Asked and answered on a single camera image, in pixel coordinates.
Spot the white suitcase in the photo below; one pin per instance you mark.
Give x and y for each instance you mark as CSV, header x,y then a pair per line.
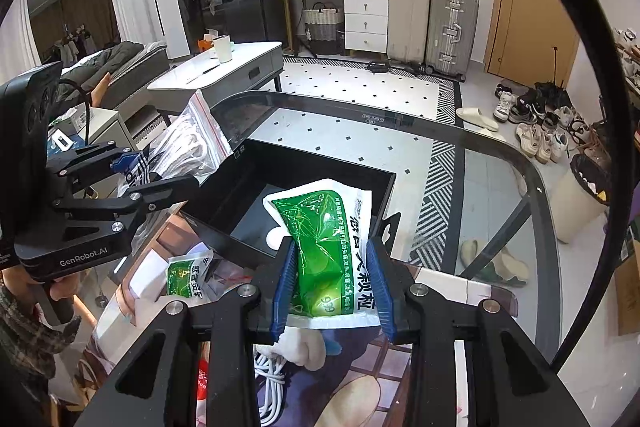
x,y
409,22

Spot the black floor tool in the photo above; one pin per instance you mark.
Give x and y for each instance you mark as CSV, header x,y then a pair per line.
x,y
379,67

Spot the white slipper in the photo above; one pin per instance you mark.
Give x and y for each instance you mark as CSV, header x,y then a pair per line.
x,y
477,119

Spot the orange tissue box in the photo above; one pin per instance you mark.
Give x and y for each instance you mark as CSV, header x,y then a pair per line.
x,y
205,43

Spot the grey side cabinet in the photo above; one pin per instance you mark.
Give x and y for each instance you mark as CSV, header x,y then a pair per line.
x,y
107,127

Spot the white coffee table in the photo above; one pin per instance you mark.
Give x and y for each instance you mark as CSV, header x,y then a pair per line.
x,y
240,62

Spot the hanging clothes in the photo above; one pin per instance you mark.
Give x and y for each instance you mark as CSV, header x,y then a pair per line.
x,y
67,44

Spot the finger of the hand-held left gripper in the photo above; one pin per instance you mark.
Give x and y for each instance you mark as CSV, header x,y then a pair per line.
x,y
165,192
122,163

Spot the white plush toy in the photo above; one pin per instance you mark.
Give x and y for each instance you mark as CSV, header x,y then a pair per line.
x,y
305,349

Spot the white trash bin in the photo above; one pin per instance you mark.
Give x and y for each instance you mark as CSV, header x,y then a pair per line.
x,y
580,202

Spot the pile of shoes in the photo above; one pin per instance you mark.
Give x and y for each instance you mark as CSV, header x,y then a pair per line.
x,y
545,127

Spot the large green medicine packet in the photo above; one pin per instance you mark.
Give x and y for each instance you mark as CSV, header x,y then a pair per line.
x,y
320,237

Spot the red white glue packet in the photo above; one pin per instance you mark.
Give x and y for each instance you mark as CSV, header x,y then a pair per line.
x,y
202,382

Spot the white cup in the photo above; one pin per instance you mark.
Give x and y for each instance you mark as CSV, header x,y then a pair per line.
x,y
222,49

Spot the grey bed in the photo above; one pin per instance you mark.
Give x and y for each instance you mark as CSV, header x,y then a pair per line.
x,y
145,62

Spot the white carton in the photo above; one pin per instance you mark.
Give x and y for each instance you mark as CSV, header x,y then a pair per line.
x,y
75,119

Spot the small green medicine packet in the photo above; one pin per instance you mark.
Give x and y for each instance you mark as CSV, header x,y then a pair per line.
x,y
187,274

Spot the cream green slipper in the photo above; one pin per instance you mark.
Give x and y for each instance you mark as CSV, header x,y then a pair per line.
x,y
505,267
472,252

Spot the bagged black white-striped garment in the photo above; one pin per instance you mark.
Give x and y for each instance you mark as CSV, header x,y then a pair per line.
x,y
192,142

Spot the silver suitcase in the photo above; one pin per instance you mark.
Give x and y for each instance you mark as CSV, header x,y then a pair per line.
x,y
452,32

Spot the brown cardboard box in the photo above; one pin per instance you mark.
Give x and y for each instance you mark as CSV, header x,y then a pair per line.
x,y
627,287

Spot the wicker basket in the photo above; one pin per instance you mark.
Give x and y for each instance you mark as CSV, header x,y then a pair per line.
x,y
324,29

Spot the black white patterned rug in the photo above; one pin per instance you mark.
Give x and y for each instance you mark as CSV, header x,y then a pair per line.
x,y
350,82

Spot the dark padded coat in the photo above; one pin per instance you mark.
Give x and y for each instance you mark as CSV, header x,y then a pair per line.
x,y
107,59

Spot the white vanity desk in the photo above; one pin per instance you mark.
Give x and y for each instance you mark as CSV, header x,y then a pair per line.
x,y
367,14

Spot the dark pen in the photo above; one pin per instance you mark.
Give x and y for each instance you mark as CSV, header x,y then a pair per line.
x,y
210,68

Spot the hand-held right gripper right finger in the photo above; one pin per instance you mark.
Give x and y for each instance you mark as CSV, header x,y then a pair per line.
x,y
384,294

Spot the black umbrella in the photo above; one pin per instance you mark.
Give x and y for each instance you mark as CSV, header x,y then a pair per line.
x,y
552,94

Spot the person's left hand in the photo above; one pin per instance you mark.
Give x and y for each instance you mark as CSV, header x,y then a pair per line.
x,y
67,291

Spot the black cardboard box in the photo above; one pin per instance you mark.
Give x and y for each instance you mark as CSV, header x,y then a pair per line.
x,y
260,177

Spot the printed cartoon table mat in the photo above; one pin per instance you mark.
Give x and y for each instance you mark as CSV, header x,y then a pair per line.
x,y
350,387

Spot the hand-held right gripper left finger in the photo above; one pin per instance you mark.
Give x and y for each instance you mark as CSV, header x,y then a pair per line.
x,y
282,292

